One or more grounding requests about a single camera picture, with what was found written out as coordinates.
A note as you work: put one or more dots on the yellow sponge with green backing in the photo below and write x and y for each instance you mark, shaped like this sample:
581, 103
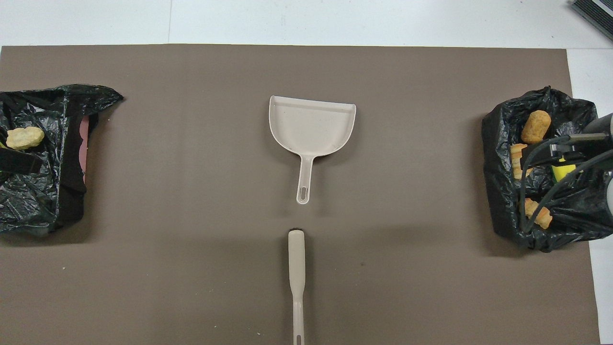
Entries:
562, 171

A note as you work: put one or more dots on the brown bread roll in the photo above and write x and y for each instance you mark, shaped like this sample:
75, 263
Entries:
536, 127

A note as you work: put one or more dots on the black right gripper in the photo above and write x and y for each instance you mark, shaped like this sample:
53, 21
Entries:
570, 155

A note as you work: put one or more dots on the striped orange croissant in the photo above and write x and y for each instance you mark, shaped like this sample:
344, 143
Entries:
543, 218

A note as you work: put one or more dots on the brown table mat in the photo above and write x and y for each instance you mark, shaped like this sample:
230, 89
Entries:
191, 143

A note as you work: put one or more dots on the black bag lined bin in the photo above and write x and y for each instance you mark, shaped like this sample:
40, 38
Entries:
498, 191

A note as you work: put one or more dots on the pale round pastry piece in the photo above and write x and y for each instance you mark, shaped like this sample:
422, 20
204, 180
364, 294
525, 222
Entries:
25, 137

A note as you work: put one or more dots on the tan bread chunk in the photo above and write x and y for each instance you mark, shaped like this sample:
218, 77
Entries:
516, 167

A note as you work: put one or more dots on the dark ribbed object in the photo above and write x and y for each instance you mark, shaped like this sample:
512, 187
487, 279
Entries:
596, 12

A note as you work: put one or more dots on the pink plastic bin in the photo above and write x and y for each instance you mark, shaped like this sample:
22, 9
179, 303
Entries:
84, 143

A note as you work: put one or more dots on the beige brush with black bristles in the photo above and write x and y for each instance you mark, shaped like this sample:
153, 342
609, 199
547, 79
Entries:
297, 258

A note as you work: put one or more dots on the black trash bag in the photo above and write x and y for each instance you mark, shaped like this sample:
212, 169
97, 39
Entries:
38, 201

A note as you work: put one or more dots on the beige plastic dustpan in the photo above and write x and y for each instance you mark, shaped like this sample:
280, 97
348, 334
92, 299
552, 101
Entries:
311, 124

